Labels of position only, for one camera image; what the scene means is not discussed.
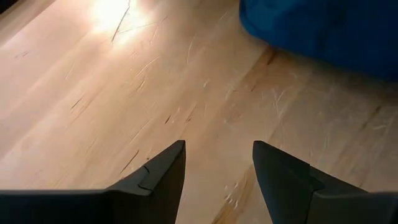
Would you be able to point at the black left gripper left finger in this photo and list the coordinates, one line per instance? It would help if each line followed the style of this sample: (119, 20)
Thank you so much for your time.
(155, 186)

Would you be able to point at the dark navy backpack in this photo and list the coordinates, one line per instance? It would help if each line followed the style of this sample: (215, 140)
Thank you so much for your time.
(326, 31)

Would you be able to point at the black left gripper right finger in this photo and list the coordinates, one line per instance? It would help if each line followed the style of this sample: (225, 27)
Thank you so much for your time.
(286, 186)

